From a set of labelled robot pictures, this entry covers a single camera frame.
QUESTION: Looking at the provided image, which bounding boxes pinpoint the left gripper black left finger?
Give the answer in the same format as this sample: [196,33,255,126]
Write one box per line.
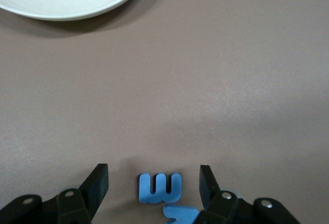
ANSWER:
[0,163,109,224]

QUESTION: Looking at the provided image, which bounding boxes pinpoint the blue foam uppercase W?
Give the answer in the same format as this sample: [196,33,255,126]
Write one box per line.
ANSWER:
[163,203,203,224]

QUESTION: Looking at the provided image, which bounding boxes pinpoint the blue foam lowercase m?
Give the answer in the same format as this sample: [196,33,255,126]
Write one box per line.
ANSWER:
[138,173,182,204]

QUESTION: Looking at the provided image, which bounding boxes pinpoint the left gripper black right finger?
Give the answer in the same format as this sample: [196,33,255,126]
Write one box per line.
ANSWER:
[195,164,301,224]

